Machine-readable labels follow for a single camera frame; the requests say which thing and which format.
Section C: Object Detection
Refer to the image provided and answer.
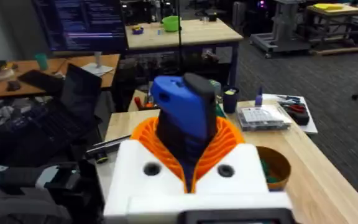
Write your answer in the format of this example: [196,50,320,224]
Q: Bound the green bowl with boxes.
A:
[161,15,182,33]

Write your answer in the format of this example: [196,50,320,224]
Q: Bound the blue handled pliers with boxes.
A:
[276,95,301,104]

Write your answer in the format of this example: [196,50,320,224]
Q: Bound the brown tub with toys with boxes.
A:
[255,146,292,192]

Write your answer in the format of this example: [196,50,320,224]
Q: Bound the blue electric screwdriver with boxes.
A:
[150,73,218,193]

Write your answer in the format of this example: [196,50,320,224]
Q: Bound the black metal bar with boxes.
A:
[85,134,133,165]

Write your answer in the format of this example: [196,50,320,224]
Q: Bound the table with yellow sheets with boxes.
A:
[304,2,358,56]

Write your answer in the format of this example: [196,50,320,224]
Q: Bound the black laptop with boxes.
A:
[0,63,103,142]

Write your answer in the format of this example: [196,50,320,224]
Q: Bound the small blue bottle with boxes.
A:
[254,86,264,107]

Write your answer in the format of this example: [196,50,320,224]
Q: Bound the teal cup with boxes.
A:
[35,53,49,72]

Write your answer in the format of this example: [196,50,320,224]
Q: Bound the heap of red tools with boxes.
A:
[133,95,155,111]

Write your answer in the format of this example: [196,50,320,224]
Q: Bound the wooden work table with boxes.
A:
[124,18,244,88]

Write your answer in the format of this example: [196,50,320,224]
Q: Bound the clear plastic parts box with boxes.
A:
[236,105,292,132]

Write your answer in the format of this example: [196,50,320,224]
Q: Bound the right gripper white and orange left finger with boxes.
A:
[103,117,188,217]

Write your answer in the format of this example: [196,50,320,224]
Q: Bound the red handled scissors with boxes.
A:
[282,103,308,114]

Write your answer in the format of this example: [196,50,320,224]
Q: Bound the computer monitor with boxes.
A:
[32,0,129,52]

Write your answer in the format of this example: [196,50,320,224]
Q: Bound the white board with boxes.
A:
[261,93,319,135]

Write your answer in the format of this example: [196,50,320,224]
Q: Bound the dark cup with tools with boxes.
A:
[222,86,240,114]

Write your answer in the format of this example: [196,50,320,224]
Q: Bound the grey wheeled cart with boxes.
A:
[249,0,311,59]

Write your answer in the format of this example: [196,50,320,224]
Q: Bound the right gripper white and orange right finger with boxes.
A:
[193,116,270,194]

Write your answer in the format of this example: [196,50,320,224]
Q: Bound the black keyboard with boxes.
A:
[17,69,65,95]

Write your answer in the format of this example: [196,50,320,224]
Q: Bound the wooden desk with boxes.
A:
[0,54,121,100]

